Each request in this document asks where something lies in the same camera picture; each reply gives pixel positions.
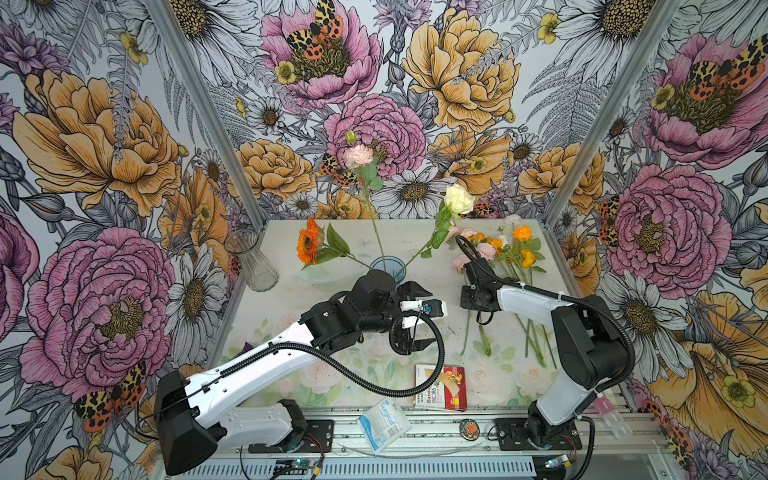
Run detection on pink rose flower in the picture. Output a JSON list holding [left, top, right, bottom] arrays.
[[447, 227, 498, 356]]

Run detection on orange gerbera flower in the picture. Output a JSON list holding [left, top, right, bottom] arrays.
[[296, 218, 371, 270]]

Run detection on cream white rose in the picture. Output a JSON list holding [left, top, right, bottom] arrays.
[[405, 185, 475, 267]]

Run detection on pink carnation stem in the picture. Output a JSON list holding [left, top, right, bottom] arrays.
[[342, 130, 387, 267]]

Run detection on blue purple glass vase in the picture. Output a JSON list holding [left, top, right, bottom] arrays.
[[370, 255, 407, 284]]

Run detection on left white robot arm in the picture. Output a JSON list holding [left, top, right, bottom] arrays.
[[151, 270, 447, 476]]

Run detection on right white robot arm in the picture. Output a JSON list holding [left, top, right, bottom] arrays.
[[460, 257, 636, 448]]

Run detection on clear ribbed glass vase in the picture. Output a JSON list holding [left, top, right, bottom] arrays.
[[225, 229, 279, 292]]

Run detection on orange yellow flower stems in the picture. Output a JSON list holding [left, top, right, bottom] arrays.
[[480, 218, 557, 367]]

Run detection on red bandage box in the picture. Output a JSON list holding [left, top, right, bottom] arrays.
[[414, 366, 468, 412]]

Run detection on white blue tissue pack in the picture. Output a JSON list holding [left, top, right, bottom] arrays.
[[357, 399, 412, 455]]

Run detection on small green circuit board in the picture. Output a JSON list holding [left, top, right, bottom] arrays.
[[273, 458, 318, 473]]

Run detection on pink clear plastic tube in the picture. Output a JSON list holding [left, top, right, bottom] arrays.
[[592, 392, 632, 440]]

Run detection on left black corrugated cable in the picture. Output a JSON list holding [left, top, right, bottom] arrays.
[[203, 308, 446, 399]]

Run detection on black corrugated cable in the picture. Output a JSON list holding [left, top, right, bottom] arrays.
[[454, 233, 636, 391], [203, 308, 446, 399]]

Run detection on right black corrugated cable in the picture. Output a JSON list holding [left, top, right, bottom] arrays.
[[454, 233, 636, 391]]

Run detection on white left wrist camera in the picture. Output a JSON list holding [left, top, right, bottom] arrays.
[[400, 299, 447, 329]]

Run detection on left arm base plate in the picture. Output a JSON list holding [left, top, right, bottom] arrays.
[[247, 419, 335, 454]]

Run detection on slotted white cable duct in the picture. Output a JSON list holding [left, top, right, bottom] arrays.
[[179, 456, 536, 479]]

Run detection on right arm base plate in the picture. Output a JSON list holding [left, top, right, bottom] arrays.
[[491, 417, 582, 451]]

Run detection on left aluminium corner post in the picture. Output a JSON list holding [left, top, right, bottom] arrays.
[[147, 1, 268, 233]]

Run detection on aluminium corner post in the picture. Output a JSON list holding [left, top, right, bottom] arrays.
[[542, 0, 680, 227], [147, 1, 268, 233]]

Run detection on right aluminium corner post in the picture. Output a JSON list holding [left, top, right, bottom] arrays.
[[542, 0, 680, 227]]

